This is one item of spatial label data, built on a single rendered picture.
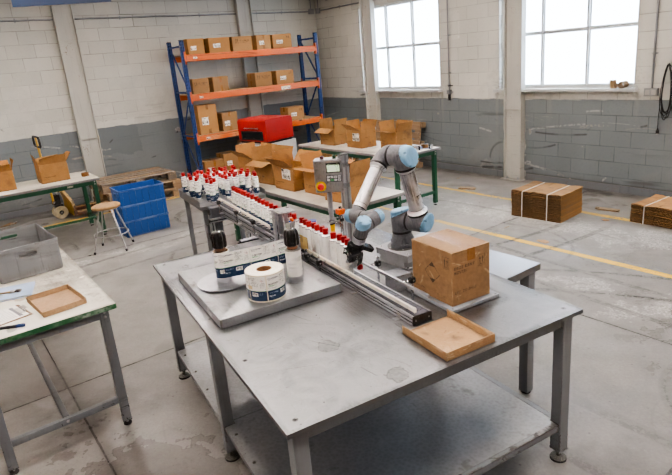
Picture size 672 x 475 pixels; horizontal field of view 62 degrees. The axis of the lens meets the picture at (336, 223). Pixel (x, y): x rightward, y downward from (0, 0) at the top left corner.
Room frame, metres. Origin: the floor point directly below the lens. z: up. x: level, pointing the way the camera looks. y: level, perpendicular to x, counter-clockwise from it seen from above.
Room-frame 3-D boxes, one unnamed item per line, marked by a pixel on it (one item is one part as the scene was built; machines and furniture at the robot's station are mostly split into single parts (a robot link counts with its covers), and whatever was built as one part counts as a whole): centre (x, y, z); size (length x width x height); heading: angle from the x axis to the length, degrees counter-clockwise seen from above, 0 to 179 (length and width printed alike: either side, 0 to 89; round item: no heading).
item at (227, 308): (2.93, 0.49, 0.86); 0.80 x 0.67 x 0.05; 28
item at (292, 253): (2.83, 0.25, 1.03); 0.09 x 0.09 x 0.30
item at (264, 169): (5.95, 0.66, 0.97); 0.44 x 0.38 x 0.37; 131
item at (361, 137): (7.84, -0.44, 0.97); 0.42 x 0.39 x 0.37; 123
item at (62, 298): (3.01, 1.66, 0.82); 0.34 x 0.24 x 0.03; 41
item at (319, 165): (3.16, 0.01, 1.38); 0.17 x 0.10 x 0.19; 83
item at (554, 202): (6.40, -2.54, 0.16); 0.65 x 0.54 x 0.32; 40
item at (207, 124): (10.70, 1.34, 1.26); 2.78 x 0.61 x 2.51; 126
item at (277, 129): (8.81, 0.97, 0.61); 0.70 x 0.60 x 1.22; 47
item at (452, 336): (2.15, -0.44, 0.85); 0.30 x 0.26 x 0.04; 28
